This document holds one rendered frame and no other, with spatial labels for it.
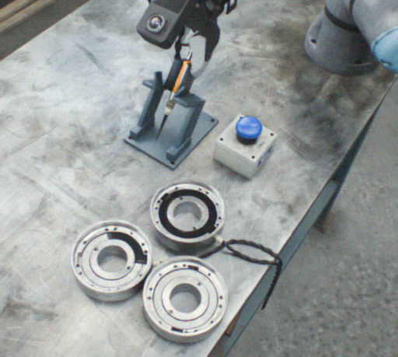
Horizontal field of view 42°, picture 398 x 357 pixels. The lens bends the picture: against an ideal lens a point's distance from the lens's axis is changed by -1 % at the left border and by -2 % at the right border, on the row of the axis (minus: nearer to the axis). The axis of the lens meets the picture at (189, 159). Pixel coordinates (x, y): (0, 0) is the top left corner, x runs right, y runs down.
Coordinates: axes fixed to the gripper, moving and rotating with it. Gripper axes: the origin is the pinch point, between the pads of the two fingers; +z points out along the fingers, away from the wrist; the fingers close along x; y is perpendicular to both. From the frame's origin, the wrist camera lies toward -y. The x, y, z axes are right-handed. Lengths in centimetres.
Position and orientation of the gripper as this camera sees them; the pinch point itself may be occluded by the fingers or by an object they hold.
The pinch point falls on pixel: (183, 69)
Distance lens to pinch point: 78.4
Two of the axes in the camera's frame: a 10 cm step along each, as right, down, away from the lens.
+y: 5.7, -6.3, 5.3
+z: -0.5, 6.2, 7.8
